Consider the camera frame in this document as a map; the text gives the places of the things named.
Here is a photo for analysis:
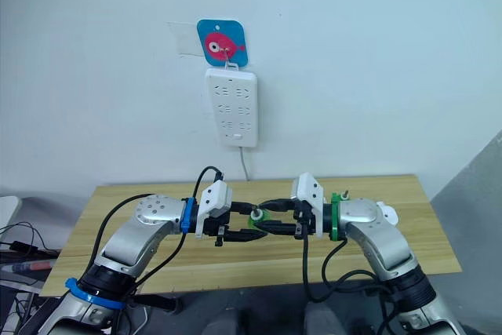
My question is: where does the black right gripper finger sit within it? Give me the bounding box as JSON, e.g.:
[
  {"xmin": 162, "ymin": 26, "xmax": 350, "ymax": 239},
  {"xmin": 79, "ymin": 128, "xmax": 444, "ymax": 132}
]
[
  {"xmin": 256, "ymin": 221, "xmax": 298, "ymax": 237},
  {"xmin": 258, "ymin": 198, "xmax": 295, "ymax": 213}
]

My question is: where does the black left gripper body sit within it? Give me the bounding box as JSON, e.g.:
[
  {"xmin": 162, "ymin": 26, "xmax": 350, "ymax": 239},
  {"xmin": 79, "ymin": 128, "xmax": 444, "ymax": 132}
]
[{"xmin": 203, "ymin": 201, "xmax": 238, "ymax": 248}]

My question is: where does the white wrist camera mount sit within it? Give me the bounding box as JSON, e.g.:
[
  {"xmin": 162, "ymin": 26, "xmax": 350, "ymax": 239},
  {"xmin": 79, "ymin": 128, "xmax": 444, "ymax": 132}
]
[
  {"xmin": 195, "ymin": 180, "xmax": 235, "ymax": 239},
  {"xmin": 289, "ymin": 172, "xmax": 328, "ymax": 239}
]

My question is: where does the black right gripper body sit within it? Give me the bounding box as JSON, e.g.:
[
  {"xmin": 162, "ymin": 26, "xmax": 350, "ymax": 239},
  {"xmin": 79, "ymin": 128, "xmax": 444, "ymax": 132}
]
[{"xmin": 292, "ymin": 199, "xmax": 317, "ymax": 242}]

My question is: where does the green right wrist ring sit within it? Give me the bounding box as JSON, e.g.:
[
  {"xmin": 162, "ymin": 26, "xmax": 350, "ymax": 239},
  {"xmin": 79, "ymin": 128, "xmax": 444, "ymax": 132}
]
[{"xmin": 329, "ymin": 192, "xmax": 347, "ymax": 242}]

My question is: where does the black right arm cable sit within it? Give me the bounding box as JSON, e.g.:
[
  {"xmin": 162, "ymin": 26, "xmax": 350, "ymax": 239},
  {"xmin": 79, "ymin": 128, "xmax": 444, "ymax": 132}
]
[{"xmin": 300, "ymin": 200, "xmax": 395, "ymax": 305}]

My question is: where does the white wall power strip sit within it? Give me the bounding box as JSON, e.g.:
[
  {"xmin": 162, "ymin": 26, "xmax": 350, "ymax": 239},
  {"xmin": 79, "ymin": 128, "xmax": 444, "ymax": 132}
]
[{"xmin": 204, "ymin": 67, "xmax": 260, "ymax": 151}]

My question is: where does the blue left wrist ring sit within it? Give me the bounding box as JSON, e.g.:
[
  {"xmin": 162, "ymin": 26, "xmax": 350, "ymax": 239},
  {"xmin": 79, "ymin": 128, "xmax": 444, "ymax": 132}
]
[{"xmin": 180, "ymin": 196, "xmax": 198, "ymax": 235}]

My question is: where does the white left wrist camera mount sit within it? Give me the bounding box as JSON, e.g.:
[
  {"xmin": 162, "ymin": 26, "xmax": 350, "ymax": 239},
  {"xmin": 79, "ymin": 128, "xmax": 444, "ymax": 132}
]
[{"xmin": 195, "ymin": 180, "xmax": 235, "ymax": 239}]

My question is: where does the clear adhesive wall patch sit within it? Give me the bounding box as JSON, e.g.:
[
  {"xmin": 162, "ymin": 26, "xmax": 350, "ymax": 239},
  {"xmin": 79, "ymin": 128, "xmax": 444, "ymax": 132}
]
[{"xmin": 166, "ymin": 21, "xmax": 206, "ymax": 58}]

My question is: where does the white board edge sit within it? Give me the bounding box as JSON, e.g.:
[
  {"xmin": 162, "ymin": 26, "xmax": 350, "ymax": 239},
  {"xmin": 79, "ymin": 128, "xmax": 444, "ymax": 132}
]
[{"xmin": 0, "ymin": 195, "xmax": 23, "ymax": 231}]

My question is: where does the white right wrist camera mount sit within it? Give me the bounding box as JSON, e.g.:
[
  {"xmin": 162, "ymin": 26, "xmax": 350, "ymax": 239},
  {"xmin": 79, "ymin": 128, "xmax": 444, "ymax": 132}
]
[{"xmin": 289, "ymin": 172, "xmax": 328, "ymax": 239}]

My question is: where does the grey power strip cable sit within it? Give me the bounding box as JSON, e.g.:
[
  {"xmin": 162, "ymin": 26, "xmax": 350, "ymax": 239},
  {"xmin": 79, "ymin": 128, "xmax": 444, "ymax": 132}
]
[{"xmin": 238, "ymin": 147, "xmax": 253, "ymax": 183}]

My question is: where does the black power adapter with cable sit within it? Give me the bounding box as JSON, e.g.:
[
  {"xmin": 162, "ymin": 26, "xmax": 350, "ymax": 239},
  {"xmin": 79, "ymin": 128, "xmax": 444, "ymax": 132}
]
[{"xmin": 0, "ymin": 221, "xmax": 60, "ymax": 262}]

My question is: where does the blue fish wall hook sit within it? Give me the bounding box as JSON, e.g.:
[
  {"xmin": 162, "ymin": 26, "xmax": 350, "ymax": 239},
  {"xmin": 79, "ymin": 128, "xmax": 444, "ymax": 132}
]
[{"xmin": 196, "ymin": 18, "xmax": 251, "ymax": 69}]

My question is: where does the red and grey tool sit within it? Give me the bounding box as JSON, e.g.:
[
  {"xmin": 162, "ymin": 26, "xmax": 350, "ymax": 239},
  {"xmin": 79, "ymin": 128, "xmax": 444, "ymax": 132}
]
[{"xmin": 0, "ymin": 259, "xmax": 60, "ymax": 273}]

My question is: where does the green repellent liquid bottle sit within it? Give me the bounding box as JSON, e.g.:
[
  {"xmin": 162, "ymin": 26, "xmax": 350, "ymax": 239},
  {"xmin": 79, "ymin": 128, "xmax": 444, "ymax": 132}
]
[{"xmin": 248, "ymin": 209, "xmax": 272, "ymax": 231}]

